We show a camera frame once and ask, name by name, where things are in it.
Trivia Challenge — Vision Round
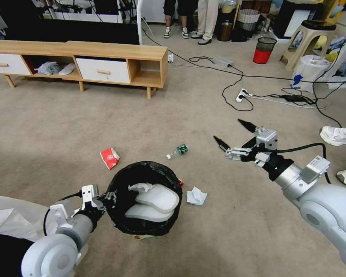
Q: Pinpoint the long black floor cable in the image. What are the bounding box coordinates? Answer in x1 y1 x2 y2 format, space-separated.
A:
141 17 346 87

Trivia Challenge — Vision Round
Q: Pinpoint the brown waste bin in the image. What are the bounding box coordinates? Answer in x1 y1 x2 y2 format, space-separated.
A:
218 22 233 42

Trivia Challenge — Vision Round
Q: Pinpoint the white pole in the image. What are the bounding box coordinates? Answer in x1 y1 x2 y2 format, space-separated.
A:
136 0 143 45

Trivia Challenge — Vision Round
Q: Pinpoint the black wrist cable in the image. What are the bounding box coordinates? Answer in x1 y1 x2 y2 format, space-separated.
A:
43 192 83 236
272 143 332 185

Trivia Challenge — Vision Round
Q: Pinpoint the red black mesh bin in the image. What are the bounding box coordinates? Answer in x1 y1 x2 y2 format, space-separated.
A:
253 37 278 65

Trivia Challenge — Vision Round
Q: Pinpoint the beige plastic stool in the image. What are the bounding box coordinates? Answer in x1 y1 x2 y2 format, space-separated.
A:
279 20 337 72

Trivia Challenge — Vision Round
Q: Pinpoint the plastic bottle green label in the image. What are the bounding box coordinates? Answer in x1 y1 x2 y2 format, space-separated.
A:
166 143 189 160

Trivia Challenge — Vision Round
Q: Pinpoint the person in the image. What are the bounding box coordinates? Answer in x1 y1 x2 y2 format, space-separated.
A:
163 0 190 39
191 0 220 45

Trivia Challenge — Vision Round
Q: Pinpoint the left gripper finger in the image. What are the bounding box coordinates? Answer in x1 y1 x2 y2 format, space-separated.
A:
96 201 116 213
99 190 118 202

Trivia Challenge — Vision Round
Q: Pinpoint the white power strip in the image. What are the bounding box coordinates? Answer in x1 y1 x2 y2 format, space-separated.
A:
235 88 248 103

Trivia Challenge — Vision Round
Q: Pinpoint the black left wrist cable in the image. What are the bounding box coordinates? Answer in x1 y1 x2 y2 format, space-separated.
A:
43 192 83 236

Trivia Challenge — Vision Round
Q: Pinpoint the white bag blue print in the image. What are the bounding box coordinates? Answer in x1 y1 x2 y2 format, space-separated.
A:
289 54 332 93

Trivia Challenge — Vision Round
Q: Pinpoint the black power brick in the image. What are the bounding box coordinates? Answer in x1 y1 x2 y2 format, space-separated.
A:
281 94 306 102

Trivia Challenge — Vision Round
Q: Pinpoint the crumpled white tissue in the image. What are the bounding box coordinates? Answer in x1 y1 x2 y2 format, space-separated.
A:
128 182 156 193

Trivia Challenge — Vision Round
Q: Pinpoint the white slipper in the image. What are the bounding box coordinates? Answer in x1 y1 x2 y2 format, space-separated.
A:
58 63 76 76
135 184 180 214
124 203 173 223

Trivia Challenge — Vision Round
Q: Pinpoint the trash bin with black bag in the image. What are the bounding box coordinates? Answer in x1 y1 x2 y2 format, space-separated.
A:
105 161 184 239

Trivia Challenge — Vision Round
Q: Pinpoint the low wooden cabinet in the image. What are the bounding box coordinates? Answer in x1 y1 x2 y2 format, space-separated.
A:
0 40 168 100

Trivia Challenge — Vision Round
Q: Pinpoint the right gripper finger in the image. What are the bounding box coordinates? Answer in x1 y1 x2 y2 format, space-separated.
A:
213 135 254 161
237 118 266 137

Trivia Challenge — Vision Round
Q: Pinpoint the black screen panel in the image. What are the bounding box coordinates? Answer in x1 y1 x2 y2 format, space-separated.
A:
5 17 140 45

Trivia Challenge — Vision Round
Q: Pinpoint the white cabinet drawer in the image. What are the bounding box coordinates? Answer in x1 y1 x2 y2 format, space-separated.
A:
75 57 131 85
0 53 32 76

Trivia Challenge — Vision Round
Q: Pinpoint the white flat board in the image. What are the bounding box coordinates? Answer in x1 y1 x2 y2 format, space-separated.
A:
284 8 316 38

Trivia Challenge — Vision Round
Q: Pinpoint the white pleated basket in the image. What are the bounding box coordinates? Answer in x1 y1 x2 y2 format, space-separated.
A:
237 9 261 32

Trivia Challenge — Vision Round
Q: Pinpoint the red snack wrapper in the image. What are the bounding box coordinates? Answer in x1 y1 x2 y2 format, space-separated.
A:
100 147 121 171

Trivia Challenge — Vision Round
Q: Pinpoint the clear plastic bag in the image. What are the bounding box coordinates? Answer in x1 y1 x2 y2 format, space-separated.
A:
34 61 63 76

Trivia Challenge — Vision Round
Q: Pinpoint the grey power adapter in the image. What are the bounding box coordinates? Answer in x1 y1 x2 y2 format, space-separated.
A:
213 57 234 67

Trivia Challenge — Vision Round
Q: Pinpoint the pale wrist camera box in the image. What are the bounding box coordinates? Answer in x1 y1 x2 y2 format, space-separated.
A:
256 130 278 151
81 184 99 202

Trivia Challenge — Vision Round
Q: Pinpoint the white plastic sheet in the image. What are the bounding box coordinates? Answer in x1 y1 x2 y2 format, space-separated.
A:
0 195 51 242

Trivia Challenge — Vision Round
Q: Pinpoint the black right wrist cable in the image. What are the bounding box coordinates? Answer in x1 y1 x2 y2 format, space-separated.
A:
272 143 332 185

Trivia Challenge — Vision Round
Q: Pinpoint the crumpled blue face mask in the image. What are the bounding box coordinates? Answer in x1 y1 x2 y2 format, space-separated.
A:
186 186 208 206

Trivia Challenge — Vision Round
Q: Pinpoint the black robot torso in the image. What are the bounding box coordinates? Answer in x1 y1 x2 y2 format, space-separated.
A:
0 233 35 277

